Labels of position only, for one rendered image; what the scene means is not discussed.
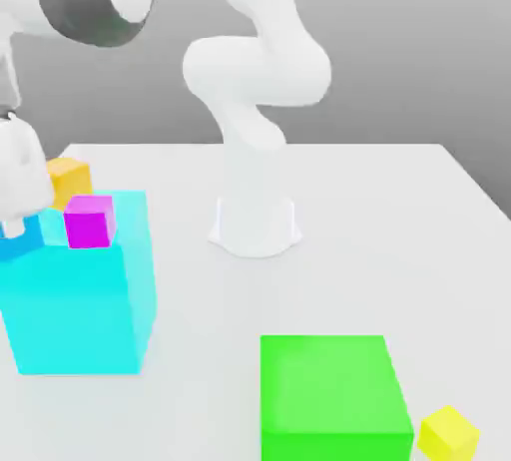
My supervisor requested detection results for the small orange cube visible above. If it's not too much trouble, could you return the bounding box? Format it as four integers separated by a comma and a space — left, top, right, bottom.
45, 157, 95, 212

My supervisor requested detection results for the large green box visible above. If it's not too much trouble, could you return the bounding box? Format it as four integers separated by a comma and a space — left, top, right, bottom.
259, 333, 415, 461

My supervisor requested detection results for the small magenta cube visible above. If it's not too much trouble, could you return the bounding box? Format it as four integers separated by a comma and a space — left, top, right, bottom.
63, 194, 118, 250

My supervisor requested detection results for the small yellow cube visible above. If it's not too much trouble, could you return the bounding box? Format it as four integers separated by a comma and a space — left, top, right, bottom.
416, 404, 482, 461

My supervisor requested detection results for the large cyan box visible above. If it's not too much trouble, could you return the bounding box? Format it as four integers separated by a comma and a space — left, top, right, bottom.
0, 189, 158, 377

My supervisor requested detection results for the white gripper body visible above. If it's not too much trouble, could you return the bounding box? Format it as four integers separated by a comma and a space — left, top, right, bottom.
0, 113, 56, 226

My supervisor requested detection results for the small blue cube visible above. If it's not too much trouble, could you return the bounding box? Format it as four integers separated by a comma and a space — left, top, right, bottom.
0, 212, 45, 263

